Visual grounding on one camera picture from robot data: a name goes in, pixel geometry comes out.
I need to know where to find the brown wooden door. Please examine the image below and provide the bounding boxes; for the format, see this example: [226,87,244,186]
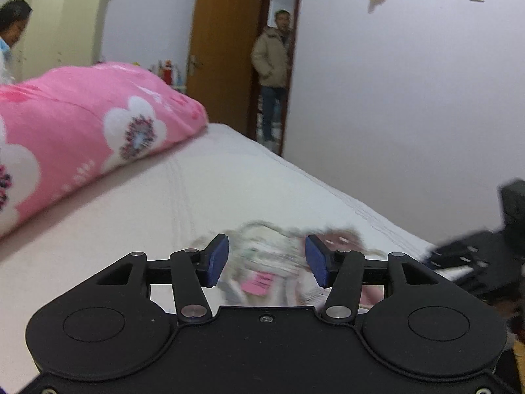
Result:
[186,0,263,140]

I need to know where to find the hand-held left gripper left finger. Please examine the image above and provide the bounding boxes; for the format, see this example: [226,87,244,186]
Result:
[97,233,229,323]

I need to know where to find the pink floral quilt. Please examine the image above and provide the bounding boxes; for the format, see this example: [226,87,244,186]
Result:
[0,61,208,241]

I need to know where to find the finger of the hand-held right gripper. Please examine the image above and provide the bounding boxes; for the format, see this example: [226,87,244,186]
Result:
[422,231,514,272]
[453,258,525,305]

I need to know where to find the pale green wardrobe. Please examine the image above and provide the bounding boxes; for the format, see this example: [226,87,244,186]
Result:
[18,0,111,80]

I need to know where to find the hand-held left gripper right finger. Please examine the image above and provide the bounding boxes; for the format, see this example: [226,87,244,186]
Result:
[304,234,440,323]

